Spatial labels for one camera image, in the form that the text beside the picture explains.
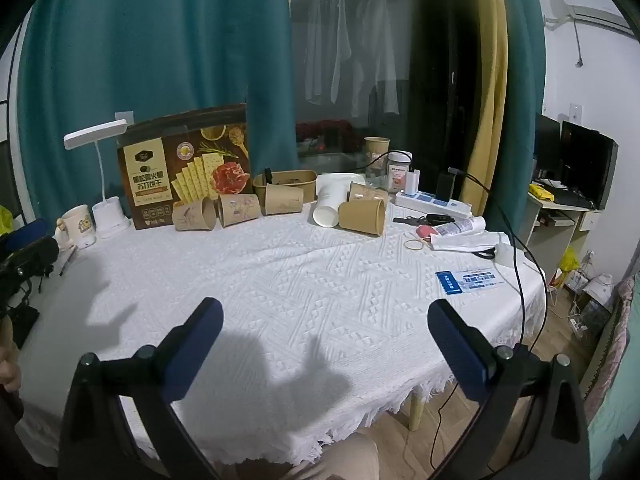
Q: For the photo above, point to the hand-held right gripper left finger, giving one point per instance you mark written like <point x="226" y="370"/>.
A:
<point x="195" y="347"/>

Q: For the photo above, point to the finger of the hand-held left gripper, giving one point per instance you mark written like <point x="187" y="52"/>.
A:
<point x="30" y="257"/>
<point x="29" y="232"/>

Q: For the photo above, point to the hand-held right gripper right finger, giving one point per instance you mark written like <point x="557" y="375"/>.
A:
<point x="460" y="350"/>

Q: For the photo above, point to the white paper cup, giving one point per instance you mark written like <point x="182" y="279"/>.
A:
<point x="331" y="205"/>

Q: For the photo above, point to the tall kraft paper cup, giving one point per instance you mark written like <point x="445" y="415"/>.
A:
<point x="376" y="155"/>

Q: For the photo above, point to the person's left hand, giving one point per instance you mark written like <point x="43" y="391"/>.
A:
<point x="7" y="372"/>

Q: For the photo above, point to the dark pen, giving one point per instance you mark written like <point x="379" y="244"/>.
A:
<point x="67" y="261"/>

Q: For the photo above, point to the white cartoon mug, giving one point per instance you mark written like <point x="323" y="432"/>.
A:
<point x="80" y="227"/>

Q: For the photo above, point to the blue and white card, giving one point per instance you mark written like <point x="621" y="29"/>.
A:
<point x="467" y="281"/>

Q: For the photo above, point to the wooden table leg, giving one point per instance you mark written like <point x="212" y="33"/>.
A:
<point x="416" y="410"/>

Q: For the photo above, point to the white desk lamp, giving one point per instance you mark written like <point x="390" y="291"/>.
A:
<point x="111" y="217"/>

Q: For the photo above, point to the white paper sheets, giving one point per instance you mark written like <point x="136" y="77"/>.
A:
<point x="465" y="245"/>

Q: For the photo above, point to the white textured tablecloth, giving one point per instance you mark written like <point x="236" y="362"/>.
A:
<point x="280" y="285"/>

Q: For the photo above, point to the yellow rubber band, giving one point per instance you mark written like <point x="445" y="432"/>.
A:
<point x="406" y="245"/>

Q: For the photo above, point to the pink round object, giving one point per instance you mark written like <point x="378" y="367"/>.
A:
<point x="425" y="232"/>

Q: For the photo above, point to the white tube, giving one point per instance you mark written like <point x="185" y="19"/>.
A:
<point x="460" y="226"/>

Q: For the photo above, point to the yellow plastic bag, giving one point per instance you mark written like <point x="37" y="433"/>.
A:
<point x="569" y="261"/>

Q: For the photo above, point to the white side desk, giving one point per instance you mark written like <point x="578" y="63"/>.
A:
<point x="550" y="230"/>

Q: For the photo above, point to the white power strip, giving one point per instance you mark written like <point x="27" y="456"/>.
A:
<point x="430" y="202"/>

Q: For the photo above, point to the patterned bed cover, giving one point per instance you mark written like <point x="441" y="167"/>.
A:
<point x="617" y="370"/>

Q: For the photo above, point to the black power adapter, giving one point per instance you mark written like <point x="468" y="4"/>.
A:
<point x="445" y="187"/>

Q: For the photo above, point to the brown cracker box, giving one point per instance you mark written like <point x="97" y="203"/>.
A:
<point x="190" y="175"/>

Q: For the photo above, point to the white charger block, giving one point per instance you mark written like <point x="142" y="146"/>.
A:
<point x="412" y="182"/>

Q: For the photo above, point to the yellow packet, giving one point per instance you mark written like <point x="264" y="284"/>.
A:
<point x="542" y="191"/>

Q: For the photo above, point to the clear jar with white lid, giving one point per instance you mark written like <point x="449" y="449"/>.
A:
<point x="399" y="172"/>

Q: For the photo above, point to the kraft paper food box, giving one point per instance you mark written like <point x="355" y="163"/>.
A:
<point x="287" y="177"/>

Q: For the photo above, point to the black monitor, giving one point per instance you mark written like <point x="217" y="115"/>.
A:
<point x="587" y="165"/>

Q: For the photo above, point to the wide teal curtain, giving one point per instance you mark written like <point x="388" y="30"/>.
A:
<point x="150" y="35"/>

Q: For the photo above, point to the narrow teal curtain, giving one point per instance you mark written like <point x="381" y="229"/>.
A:
<point x="520" y="85"/>

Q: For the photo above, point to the yellow curtain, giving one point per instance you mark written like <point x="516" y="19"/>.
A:
<point x="487" y="60"/>

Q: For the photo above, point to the hanging white garment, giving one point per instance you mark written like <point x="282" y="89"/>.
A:
<point x="325" y="45"/>
<point x="380" y="50"/>

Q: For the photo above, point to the white air conditioner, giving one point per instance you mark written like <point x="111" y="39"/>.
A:
<point x="585" y="10"/>

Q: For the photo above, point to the white wall outlet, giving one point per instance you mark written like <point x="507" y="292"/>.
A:
<point x="576" y="113"/>

